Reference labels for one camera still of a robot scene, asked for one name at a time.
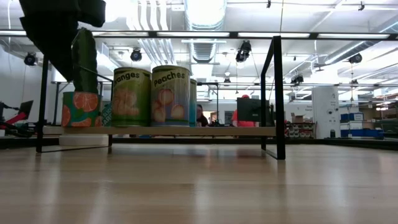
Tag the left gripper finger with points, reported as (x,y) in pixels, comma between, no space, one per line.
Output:
(56,46)

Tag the tall green oranges can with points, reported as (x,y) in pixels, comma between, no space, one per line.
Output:
(130,102)

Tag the peaches tin can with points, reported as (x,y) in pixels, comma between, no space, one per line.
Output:
(171,99)

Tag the black-framed wooden shelf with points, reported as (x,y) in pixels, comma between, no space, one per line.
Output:
(233,131)

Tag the black ceiling spotlight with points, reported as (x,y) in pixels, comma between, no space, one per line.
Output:
(30,59)
(355,58)
(243,53)
(136,55)
(297,79)

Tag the cactus in white pot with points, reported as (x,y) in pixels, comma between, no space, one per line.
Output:
(87,62)

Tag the red and black machine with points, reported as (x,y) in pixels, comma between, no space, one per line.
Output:
(18,117)

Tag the person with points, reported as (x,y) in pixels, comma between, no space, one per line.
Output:
(202,119)
(234,118)

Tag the black computer monitor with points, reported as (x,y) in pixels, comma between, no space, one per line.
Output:
(248,109)

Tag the cardboard box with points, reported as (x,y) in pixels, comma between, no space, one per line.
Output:
(298,119)

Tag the small parts bin rack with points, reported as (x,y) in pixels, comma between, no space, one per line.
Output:
(303,130)

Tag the white pillar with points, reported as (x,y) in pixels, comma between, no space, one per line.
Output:
(325,102)

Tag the small dark bottle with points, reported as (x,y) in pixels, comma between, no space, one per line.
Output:
(333,133)

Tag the blue storage bin rack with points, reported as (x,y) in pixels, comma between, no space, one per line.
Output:
(357,133)

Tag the background storage shelving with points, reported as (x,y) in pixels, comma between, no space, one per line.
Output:
(390,124)

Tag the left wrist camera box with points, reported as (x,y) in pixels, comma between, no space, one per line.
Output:
(93,12)

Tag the black aluminium rig frame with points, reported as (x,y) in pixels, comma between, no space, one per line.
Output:
(233,35)

